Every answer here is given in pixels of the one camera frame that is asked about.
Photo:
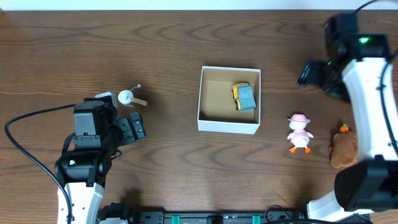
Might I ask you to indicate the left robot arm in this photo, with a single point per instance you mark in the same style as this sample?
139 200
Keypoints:
82 175

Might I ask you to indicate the yellow grey toy truck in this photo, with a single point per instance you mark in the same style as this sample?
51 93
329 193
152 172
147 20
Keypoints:
243 96

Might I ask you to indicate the pink duck toy with hat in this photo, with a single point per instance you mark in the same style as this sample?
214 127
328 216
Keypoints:
299 137

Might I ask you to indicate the brown plush toy orange top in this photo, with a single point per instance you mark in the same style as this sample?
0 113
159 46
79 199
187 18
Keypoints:
344 150

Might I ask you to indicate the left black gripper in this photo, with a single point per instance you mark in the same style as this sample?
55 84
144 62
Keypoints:
128 130

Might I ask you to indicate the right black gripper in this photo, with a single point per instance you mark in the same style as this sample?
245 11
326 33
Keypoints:
310 78

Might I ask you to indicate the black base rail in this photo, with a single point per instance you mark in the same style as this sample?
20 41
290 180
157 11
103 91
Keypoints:
121 213

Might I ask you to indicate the white drum toy wooden handle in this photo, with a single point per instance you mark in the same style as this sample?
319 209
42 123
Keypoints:
127 98

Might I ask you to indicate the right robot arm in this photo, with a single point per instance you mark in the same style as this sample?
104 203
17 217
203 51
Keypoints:
359 71

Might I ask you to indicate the white cardboard box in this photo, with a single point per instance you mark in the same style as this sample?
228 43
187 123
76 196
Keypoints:
217 108

